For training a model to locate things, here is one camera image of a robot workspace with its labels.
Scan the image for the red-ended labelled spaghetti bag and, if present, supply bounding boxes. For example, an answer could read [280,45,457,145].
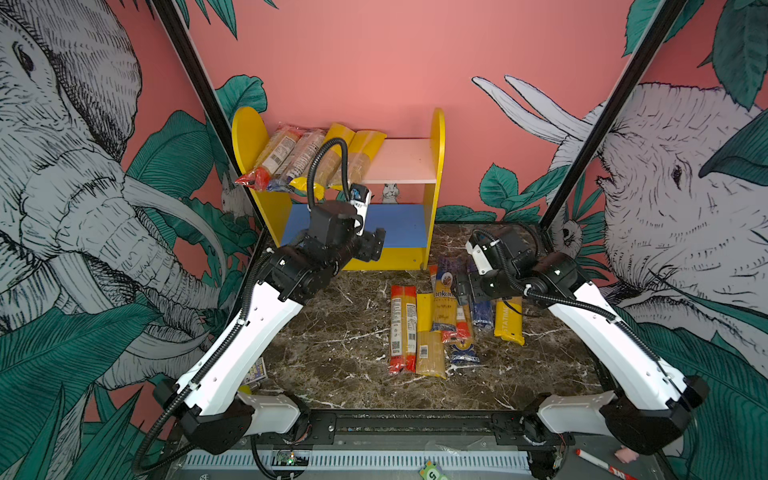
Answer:
[442,275,470,343]

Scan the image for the blue yellow crest spaghetti bag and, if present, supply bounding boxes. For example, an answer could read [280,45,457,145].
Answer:
[448,339,481,367]

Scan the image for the green white sticker tag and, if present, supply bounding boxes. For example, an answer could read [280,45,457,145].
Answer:
[419,461,449,480]

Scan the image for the pink eraser piece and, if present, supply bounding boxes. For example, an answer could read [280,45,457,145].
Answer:
[614,446,640,464]

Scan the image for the yellow Pastatime spaghetti bag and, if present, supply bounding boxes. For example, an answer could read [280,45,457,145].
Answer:
[494,296,525,346]

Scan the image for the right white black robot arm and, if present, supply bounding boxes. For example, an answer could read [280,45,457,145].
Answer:
[453,227,710,455]

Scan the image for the white perforated vent strip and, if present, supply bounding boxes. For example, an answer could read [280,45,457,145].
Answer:
[179,449,533,473]

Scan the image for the Ankara spaghetti bag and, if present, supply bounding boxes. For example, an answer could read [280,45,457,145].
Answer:
[429,265,458,339]

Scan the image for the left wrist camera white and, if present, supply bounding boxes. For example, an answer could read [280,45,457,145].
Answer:
[350,183,372,236]

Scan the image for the red white marker pen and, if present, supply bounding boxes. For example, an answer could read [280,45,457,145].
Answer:
[575,449,637,480]

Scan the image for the blue yellow-ended spaghetti bag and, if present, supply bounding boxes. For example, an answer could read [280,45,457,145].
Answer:
[267,129,326,192]

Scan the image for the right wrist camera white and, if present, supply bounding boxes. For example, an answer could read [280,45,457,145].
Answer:
[466,240,498,275]

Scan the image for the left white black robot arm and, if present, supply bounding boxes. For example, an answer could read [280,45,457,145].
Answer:
[132,179,386,477]

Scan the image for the blue Barilla spaghetti box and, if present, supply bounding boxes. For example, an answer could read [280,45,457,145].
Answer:
[470,293,495,331]

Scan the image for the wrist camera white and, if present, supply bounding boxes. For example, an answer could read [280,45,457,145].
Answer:
[466,240,498,275]
[350,183,372,236]

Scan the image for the small colourful card box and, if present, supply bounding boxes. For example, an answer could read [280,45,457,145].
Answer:
[243,358,268,386]

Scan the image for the yellow shelf pink blue boards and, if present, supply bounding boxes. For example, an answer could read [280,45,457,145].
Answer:
[248,108,446,271]

